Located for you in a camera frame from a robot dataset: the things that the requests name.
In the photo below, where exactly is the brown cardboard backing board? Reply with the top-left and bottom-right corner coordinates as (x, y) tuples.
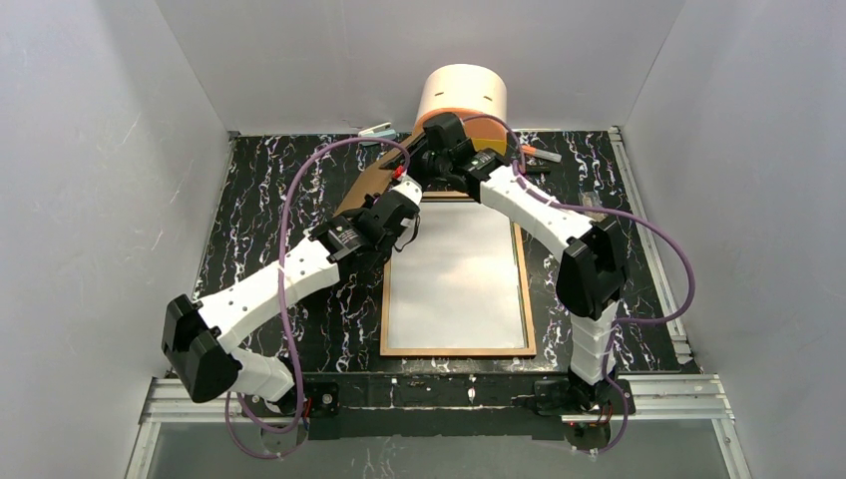
(335, 130), (424, 215)

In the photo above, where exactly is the landscape photo print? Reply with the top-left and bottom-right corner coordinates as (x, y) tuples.
(387, 201), (528, 350)

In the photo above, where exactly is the wooden picture frame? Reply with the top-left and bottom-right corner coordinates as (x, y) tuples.
(379, 191), (538, 359)

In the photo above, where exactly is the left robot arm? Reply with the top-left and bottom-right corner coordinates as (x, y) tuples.
(162, 178), (423, 403)

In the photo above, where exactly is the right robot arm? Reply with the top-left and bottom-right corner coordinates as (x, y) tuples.
(408, 112), (630, 410)

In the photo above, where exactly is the teal white stapler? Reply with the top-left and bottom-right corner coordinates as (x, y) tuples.
(358, 122), (396, 140)

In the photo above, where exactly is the round pastel drawer box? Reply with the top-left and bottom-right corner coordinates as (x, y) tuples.
(412, 64), (508, 155)

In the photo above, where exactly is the orange capped grey marker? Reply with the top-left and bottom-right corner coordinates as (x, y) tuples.
(522, 145), (562, 163)

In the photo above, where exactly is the orange capped black marker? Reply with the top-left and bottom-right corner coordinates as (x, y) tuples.
(524, 165), (551, 176)

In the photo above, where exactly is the clear bag of clips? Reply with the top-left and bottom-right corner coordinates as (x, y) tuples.
(579, 191), (608, 222)

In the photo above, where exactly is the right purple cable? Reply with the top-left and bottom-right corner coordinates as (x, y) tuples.
(462, 113), (697, 456)

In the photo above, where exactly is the purple cable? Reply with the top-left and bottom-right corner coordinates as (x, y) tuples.
(462, 113), (697, 456)
(224, 135), (414, 461)

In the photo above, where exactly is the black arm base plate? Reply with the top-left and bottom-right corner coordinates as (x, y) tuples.
(240, 373), (633, 451)

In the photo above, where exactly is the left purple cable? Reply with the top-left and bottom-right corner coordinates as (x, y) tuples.
(224, 135), (414, 461)

